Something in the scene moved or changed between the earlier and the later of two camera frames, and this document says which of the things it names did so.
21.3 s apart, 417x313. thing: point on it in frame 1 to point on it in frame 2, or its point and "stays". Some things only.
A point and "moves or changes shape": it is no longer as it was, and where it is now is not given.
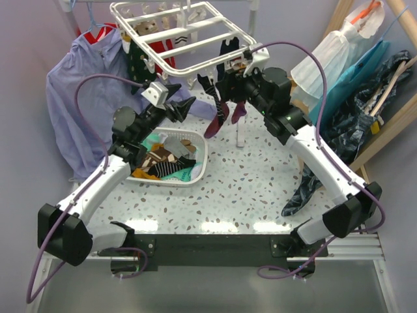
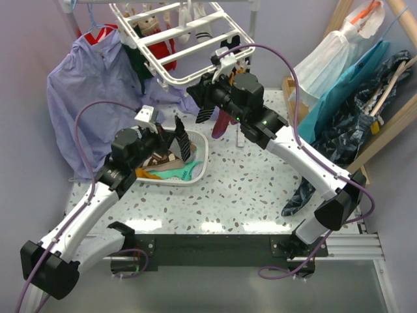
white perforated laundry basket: (172, 157) stays
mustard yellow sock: (139, 173) stays
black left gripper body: (155, 118) to (150, 142)
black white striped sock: (160, 169) to (182, 139)
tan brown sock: (187, 143) stays
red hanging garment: (106, 29) stays
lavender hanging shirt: (90, 82) stays
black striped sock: (209, 87) moves or changes shape
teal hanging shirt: (339, 89) stays
